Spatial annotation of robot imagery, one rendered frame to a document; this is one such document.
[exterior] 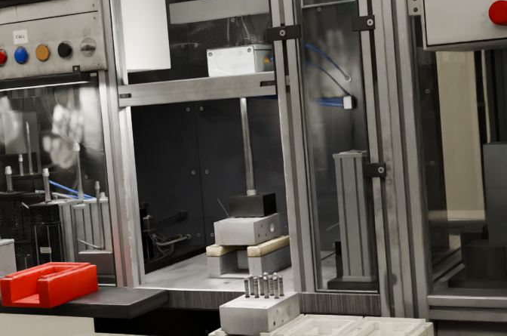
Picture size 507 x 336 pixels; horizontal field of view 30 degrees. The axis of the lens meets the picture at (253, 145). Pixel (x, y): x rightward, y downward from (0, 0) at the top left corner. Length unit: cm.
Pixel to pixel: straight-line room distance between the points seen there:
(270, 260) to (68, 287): 42
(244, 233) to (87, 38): 52
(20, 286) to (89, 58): 49
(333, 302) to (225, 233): 33
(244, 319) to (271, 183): 70
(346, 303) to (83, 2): 82
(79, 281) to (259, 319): 48
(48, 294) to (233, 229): 41
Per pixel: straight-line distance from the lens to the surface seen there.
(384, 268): 176
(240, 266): 210
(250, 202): 205
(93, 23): 201
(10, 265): 210
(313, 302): 183
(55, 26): 207
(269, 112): 229
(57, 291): 193
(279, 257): 206
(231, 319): 168
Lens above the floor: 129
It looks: 3 degrees down
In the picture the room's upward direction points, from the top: 5 degrees counter-clockwise
